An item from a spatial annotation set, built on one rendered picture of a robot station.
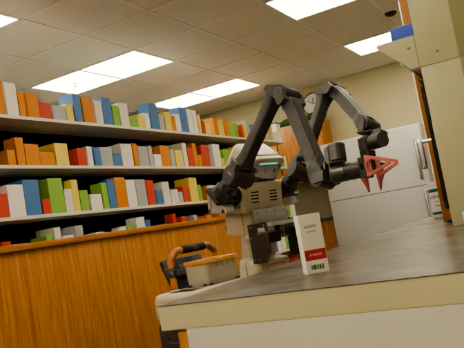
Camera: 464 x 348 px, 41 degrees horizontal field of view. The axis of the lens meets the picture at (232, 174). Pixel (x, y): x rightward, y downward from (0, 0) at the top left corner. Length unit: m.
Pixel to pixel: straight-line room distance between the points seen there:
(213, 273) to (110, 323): 0.87
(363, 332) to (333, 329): 0.04
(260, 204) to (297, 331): 1.73
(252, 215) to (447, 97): 1.04
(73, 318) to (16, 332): 0.36
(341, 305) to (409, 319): 0.09
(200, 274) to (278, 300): 1.88
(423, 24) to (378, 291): 1.20
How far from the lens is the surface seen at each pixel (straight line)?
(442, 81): 1.91
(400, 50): 1.95
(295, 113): 2.20
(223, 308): 0.97
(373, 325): 0.89
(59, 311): 3.21
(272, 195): 2.69
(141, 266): 3.73
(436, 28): 1.94
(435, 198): 2.67
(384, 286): 0.87
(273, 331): 0.94
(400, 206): 6.95
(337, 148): 2.03
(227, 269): 2.87
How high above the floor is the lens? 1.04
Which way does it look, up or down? 5 degrees up
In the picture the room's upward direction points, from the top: 10 degrees counter-clockwise
